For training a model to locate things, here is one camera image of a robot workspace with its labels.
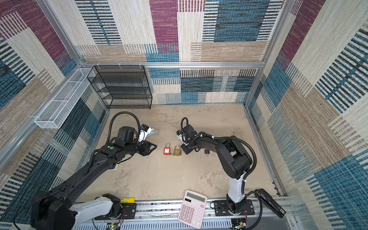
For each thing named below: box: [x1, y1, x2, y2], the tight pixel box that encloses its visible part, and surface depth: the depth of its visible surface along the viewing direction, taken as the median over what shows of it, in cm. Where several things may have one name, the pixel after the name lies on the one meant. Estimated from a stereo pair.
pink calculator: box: [177, 189, 208, 230], surface depth 74 cm
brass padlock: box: [173, 144, 182, 157], surface depth 96 cm
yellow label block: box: [120, 197, 136, 204], surface depth 77 cm
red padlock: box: [163, 142, 172, 156], surface depth 96 cm
